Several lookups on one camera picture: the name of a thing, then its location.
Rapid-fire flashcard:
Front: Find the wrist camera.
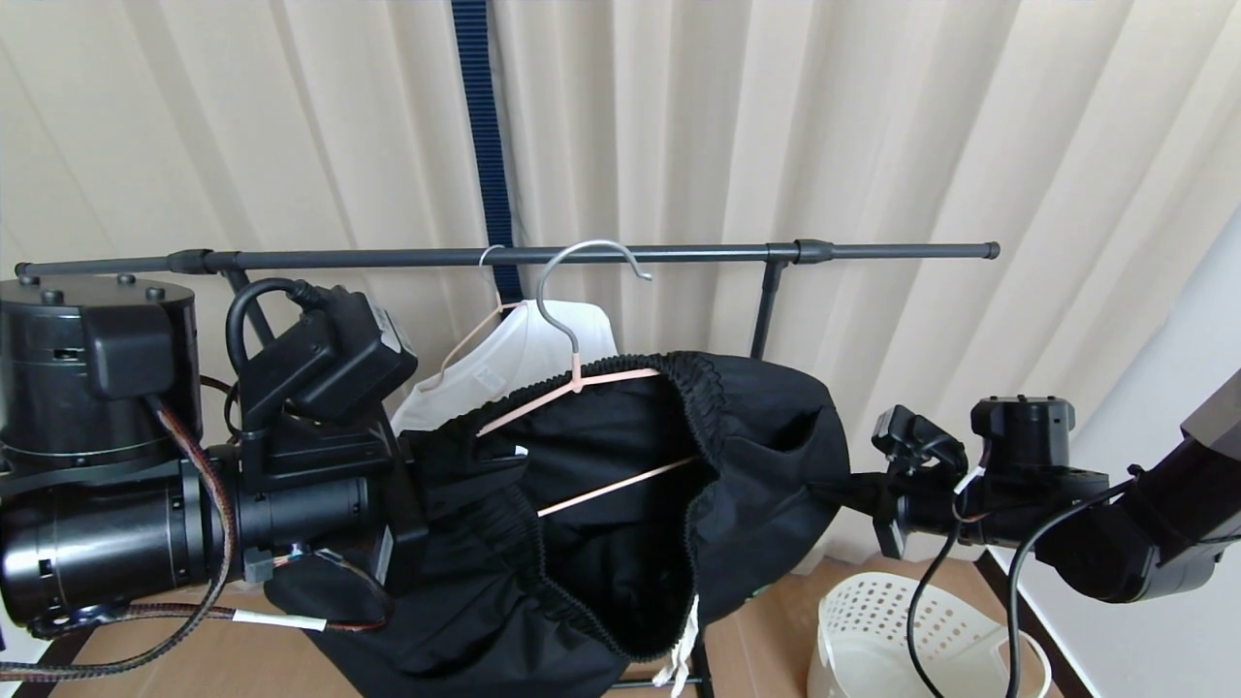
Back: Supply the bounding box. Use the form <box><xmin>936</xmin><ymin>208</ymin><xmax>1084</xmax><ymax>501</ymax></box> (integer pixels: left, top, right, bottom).
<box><xmin>237</xmin><ymin>284</ymin><xmax>421</xmax><ymax>459</ymax></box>
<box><xmin>870</xmin><ymin>404</ymin><xmax>970</xmax><ymax>478</ymax></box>

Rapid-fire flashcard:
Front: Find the white printed shirt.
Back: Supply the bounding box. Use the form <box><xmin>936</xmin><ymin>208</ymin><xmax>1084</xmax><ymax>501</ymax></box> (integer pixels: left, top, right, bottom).
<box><xmin>390</xmin><ymin>298</ymin><xmax>622</xmax><ymax>439</ymax></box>

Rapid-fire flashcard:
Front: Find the pink clothes hanger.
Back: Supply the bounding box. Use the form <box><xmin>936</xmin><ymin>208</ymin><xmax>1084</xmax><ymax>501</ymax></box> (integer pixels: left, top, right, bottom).
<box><xmin>416</xmin><ymin>244</ymin><xmax>530</xmax><ymax>397</ymax></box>
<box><xmin>474</xmin><ymin>238</ymin><xmax>724</xmax><ymax>521</ymax></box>

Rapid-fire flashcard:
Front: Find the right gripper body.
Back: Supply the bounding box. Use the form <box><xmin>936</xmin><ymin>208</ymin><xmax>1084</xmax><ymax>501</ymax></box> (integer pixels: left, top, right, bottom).
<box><xmin>871</xmin><ymin>471</ymin><xmax>968</xmax><ymax>562</ymax></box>

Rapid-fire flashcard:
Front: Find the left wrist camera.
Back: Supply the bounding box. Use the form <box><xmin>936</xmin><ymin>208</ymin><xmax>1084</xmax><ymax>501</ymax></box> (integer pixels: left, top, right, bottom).
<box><xmin>237</xmin><ymin>284</ymin><xmax>421</xmax><ymax>459</ymax></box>

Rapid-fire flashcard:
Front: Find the black clothes rack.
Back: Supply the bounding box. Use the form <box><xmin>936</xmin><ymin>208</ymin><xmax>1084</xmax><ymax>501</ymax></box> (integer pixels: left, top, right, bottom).
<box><xmin>15</xmin><ymin>238</ymin><xmax>1002</xmax><ymax>698</ymax></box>

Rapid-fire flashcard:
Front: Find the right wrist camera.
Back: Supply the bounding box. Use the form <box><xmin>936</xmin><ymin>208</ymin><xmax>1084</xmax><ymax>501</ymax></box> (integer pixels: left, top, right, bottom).
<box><xmin>870</xmin><ymin>404</ymin><xmax>970</xmax><ymax>478</ymax></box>

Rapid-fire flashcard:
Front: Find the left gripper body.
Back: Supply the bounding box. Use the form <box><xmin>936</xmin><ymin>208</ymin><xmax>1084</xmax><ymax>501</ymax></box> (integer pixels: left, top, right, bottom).
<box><xmin>236</xmin><ymin>434</ymin><xmax>430</xmax><ymax>594</ymax></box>

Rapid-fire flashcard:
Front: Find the black garment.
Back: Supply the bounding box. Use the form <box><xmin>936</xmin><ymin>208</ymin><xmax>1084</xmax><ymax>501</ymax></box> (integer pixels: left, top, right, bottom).
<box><xmin>266</xmin><ymin>350</ymin><xmax>855</xmax><ymax>698</ymax></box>

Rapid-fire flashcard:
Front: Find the white laundry basket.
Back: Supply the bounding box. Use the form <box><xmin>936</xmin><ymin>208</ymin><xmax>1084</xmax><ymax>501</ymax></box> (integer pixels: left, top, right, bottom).
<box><xmin>807</xmin><ymin>570</ymin><xmax>1054</xmax><ymax>698</ymax></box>

